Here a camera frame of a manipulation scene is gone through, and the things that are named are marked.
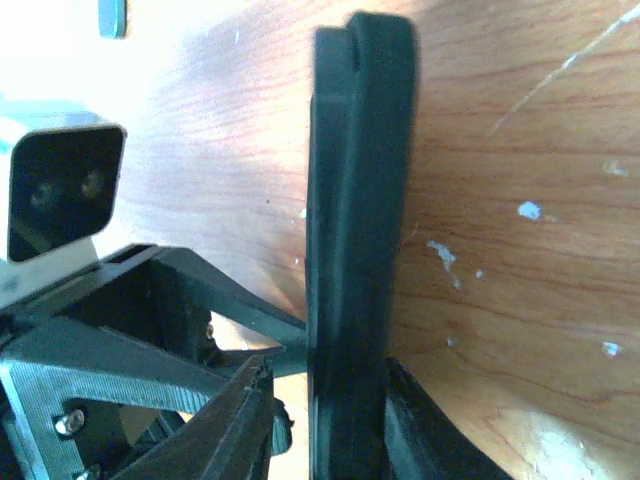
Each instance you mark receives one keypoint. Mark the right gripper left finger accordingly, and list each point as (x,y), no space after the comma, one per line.
(229,438)

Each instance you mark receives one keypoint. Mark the black phone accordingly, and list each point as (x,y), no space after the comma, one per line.
(112,18)

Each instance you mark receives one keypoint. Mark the black phone case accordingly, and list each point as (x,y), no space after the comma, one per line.
(361,118)

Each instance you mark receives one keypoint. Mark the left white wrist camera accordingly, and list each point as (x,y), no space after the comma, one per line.
(58,188)

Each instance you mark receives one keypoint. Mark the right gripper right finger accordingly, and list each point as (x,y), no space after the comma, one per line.
(421,441)

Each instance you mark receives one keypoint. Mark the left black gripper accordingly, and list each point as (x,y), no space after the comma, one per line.
(106,364)

